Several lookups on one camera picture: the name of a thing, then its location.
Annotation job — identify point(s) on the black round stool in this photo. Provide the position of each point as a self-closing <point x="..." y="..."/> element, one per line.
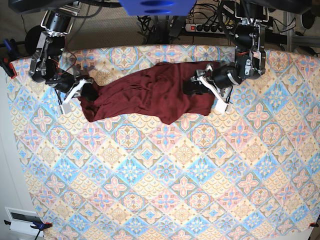
<point x="32" y="37"/>

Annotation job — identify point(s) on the orange clamp lower right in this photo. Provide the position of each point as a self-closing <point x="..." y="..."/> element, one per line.
<point x="314" y="225"/>

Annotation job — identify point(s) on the dark red t-shirt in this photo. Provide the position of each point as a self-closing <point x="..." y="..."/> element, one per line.
<point x="155" y="91"/>

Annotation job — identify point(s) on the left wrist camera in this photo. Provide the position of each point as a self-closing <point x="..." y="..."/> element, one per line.
<point x="222" y="107"/>

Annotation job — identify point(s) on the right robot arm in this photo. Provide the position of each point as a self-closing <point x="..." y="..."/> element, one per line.
<point x="46" y="42"/>

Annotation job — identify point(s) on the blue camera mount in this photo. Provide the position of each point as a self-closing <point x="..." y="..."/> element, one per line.
<point x="157" y="7"/>

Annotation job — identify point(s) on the blue orange clamp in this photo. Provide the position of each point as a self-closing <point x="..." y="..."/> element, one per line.
<point x="41" y="226"/>
<point x="12" y="55"/>

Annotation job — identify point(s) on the blue orange clamp upper left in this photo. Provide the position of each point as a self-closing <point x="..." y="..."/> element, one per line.
<point x="12" y="55"/>

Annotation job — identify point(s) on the blue orange clamp lower left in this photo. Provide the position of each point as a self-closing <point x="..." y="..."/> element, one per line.
<point x="41" y="226"/>

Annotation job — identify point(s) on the white wall vent box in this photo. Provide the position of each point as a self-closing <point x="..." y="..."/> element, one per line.
<point x="22" y="220"/>

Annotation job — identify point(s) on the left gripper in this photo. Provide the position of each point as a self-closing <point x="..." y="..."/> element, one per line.
<point x="219" y="81"/>

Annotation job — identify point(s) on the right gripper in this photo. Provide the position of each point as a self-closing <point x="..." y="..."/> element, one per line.
<point x="82" y="86"/>

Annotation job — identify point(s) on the white power strip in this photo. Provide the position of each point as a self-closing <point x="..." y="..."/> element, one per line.
<point x="200" y="28"/>

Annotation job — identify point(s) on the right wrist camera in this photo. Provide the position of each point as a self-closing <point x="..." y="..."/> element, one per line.
<point x="64" y="108"/>

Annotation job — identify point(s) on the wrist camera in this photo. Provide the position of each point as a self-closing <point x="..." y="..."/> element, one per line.
<point x="64" y="108"/>
<point x="222" y="107"/>

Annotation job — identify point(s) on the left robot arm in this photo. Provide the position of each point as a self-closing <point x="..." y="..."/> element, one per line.
<point x="242" y="23"/>

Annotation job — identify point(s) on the patterned tablecloth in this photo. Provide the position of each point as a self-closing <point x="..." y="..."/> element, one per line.
<point x="250" y="174"/>

